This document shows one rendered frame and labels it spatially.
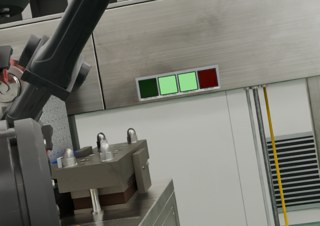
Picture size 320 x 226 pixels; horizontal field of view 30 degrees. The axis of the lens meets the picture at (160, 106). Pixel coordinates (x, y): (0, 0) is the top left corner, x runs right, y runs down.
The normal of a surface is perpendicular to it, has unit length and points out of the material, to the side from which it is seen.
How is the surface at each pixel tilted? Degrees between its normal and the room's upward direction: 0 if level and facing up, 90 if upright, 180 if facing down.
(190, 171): 90
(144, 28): 90
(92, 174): 90
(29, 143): 42
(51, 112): 90
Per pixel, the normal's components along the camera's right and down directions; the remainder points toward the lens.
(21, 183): 0.15, -0.36
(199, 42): -0.15, 0.08
